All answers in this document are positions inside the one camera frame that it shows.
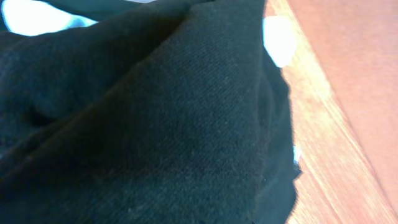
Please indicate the black t-shirt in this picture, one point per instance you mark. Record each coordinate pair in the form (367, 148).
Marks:
(172, 112)

